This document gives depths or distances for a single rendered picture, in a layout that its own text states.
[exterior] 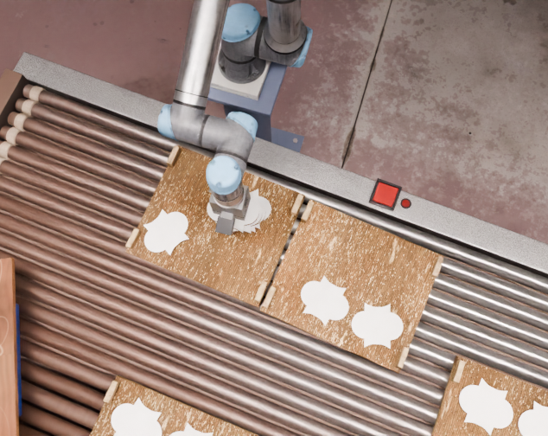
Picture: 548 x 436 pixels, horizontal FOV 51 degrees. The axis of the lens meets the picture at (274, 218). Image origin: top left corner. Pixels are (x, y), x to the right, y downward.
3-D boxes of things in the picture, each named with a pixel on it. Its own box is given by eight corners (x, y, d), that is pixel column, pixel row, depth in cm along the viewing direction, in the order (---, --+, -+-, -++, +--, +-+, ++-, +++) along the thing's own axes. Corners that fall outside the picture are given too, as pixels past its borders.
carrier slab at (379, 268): (309, 200, 168) (309, 198, 167) (442, 257, 163) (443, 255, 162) (259, 310, 160) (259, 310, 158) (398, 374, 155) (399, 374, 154)
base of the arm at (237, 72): (226, 37, 185) (223, 18, 176) (270, 48, 184) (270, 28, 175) (212, 78, 181) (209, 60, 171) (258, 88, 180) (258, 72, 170)
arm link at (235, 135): (212, 102, 130) (197, 145, 127) (259, 114, 129) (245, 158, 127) (215, 117, 138) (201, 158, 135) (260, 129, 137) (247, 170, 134)
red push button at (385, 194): (378, 182, 170) (379, 181, 168) (398, 189, 169) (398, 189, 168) (372, 201, 168) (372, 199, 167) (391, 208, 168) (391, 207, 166)
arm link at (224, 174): (245, 156, 125) (234, 192, 123) (248, 173, 136) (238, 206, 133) (211, 146, 126) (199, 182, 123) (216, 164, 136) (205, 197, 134)
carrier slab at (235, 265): (178, 146, 173) (177, 144, 171) (305, 196, 168) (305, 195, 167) (126, 253, 164) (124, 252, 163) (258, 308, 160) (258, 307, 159)
